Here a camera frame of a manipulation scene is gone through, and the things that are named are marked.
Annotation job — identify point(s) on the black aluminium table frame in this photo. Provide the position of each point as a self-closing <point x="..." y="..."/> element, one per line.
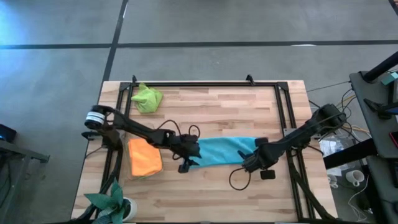
<point x="171" y="84"/>

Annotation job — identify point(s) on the black floor beam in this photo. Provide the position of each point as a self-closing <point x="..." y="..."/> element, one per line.
<point x="348" y="155"/>

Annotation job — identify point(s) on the dark grey side desk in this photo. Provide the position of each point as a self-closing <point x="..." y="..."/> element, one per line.
<point x="367" y="130"/>

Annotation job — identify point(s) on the black table-edge clamp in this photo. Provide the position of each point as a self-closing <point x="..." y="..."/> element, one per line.
<point x="90" y="134"/>

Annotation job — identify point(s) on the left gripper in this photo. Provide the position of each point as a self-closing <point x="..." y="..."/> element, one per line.
<point x="186" y="146"/>

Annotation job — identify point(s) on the green leafy plant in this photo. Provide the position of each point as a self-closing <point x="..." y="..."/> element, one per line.
<point x="107" y="202"/>

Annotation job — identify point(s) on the orange microfiber towel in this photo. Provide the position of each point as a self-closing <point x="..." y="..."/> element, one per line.
<point x="144" y="157"/>

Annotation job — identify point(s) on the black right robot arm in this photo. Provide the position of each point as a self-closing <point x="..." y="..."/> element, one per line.
<point x="304" y="132"/>

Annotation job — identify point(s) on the white mug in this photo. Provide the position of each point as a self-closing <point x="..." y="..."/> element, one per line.
<point x="354" y="176"/>

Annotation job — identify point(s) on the blue microfiber towel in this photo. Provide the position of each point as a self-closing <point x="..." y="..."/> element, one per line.
<point x="224" y="151"/>

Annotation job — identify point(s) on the grey metal stand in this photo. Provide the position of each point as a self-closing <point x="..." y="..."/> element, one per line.
<point x="18" y="152"/>

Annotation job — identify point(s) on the white cup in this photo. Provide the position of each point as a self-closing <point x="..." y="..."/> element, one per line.
<point x="332" y="182"/>

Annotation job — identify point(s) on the red-edged dark device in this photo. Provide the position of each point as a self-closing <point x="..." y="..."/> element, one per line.
<point x="395" y="140"/>

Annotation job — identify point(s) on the black box with blue light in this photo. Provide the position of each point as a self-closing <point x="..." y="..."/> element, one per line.
<point x="7" y="133"/>

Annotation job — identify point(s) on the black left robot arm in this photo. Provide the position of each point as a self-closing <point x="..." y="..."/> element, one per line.
<point x="140" y="132"/>

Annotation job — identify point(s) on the white plant pot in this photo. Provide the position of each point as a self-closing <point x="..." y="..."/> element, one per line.
<point x="133" y="208"/>

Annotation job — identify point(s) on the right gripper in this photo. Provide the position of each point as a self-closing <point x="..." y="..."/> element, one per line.
<point x="264" y="157"/>

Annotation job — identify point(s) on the black desk clamp stand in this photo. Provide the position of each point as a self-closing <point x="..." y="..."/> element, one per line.
<point x="384" y="112"/>

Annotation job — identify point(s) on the lime green microfiber towel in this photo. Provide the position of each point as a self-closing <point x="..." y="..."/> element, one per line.
<point x="147" y="99"/>

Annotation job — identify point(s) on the black diagonal pole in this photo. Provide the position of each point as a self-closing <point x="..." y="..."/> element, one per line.
<point x="382" y="66"/>

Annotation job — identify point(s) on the clear plastic bin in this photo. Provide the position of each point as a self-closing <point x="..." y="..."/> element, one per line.
<point x="127" y="161"/>

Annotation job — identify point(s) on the teal box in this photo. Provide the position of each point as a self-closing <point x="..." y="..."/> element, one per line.
<point x="390" y="78"/>

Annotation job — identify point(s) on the white paper sheets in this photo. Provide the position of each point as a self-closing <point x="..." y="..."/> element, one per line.
<point x="329" y="146"/>

